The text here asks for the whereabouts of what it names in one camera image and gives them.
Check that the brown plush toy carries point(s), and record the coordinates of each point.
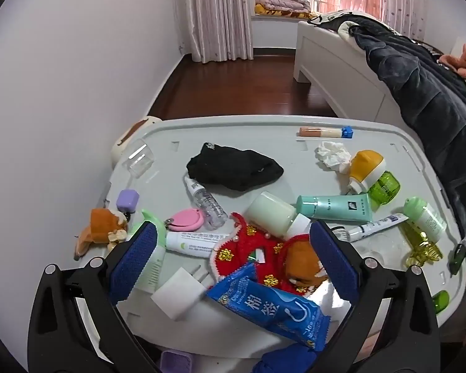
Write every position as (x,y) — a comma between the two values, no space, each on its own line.
(101,227)

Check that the white tissue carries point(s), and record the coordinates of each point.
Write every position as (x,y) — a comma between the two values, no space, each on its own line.
(332,155)

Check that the dark green spray bottle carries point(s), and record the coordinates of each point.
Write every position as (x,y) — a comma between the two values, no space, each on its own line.
(460,256)

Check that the blue cotton swab packet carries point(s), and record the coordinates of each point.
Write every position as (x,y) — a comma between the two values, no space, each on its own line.
(268,303)

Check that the pale green white package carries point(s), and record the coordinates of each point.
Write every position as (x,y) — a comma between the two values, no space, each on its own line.
(159,237)

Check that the pale green white jar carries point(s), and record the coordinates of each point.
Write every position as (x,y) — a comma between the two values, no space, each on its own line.
(272,211)

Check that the white tube blue print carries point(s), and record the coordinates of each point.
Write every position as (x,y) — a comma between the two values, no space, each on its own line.
(376,226)

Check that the white charger plug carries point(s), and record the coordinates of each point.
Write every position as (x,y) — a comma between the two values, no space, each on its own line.
(178,291)

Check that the brown plush bear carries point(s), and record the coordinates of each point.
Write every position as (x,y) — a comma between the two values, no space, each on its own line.
(303,266)

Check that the clear green bottle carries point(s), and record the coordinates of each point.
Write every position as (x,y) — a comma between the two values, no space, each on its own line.
(384,188)

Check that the small clear spray bottle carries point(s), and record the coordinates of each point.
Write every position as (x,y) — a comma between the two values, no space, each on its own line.
(207,204)

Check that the bright green plastic item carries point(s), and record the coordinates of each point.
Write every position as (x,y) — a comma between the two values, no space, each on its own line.
(441,302)

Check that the orange white bottle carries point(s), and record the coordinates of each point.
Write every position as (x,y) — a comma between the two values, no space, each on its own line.
(367,165)

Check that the teal cosmetic tube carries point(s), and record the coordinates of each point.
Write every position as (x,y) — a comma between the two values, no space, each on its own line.
(334,206)

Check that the purple plastic container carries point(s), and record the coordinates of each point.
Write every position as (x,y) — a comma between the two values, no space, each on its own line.
(174,363)

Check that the white bed frame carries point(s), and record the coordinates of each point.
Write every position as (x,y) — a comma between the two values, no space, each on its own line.
(334,62)

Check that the black sock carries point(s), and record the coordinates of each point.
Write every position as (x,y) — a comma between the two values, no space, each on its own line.
(233,167)

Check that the white ointment tube green logo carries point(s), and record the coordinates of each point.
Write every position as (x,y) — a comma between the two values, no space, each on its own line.
(194,243)

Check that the orange white tube blue cap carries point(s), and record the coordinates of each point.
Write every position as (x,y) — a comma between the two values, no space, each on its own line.
(320,132)

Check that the red knitted plush toy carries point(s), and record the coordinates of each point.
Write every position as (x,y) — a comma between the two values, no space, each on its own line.
(248,248)

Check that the small purple square case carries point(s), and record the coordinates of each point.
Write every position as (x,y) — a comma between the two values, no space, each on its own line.
(127,200)

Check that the pale patterned curtain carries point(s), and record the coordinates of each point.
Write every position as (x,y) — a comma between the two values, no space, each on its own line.
(217,11)

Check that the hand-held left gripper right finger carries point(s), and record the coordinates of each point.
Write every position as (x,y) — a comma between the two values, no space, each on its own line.
(334,256)

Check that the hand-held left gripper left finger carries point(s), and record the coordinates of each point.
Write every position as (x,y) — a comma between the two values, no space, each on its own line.
(134,256)

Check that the clear yellow hair clip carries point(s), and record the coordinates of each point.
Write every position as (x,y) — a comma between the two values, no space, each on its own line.
(421,250)

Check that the pink round coin purse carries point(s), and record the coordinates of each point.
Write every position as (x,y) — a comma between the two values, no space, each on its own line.
(186,220)

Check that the yellow patterned blanket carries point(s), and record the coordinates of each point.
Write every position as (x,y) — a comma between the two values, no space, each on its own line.
(279,11)

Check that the pale green bottle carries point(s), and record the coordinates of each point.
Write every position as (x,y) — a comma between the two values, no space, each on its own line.
(425,217)

